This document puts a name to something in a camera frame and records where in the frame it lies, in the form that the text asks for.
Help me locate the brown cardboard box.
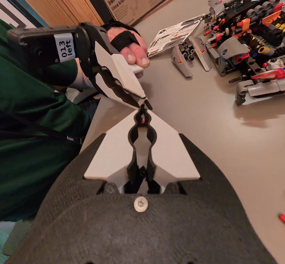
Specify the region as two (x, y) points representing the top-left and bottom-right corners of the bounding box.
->
(102, 0), (174, 27)

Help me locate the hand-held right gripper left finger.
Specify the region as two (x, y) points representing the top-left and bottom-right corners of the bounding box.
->
(84, 110), (138, 194)

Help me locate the lego sticker sheet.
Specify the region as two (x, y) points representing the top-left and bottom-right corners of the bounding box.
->
(147, 14), (206, 57)

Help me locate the lego technic car chassis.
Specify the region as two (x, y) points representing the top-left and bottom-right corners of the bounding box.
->
(204, 0), (285, 106)

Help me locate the small black lego piece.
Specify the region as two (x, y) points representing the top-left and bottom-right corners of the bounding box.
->
(138, 109), (148, 125)

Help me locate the black shoulder strap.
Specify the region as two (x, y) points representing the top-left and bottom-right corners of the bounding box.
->
(0, 110), (86, 145)

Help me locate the grey lego fin assembly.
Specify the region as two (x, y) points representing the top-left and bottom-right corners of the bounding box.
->
(171, 36), (213, 78)

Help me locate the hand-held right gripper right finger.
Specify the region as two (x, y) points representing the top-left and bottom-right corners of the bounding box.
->
(146, 110), (201, 193)

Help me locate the wooden pillar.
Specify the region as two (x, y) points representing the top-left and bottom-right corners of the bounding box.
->
(4, 0), (105, 28)

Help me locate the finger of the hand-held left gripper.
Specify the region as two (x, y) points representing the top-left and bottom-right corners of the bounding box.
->
(96, 73), (141, 110)
(95, 41), (147, 100)

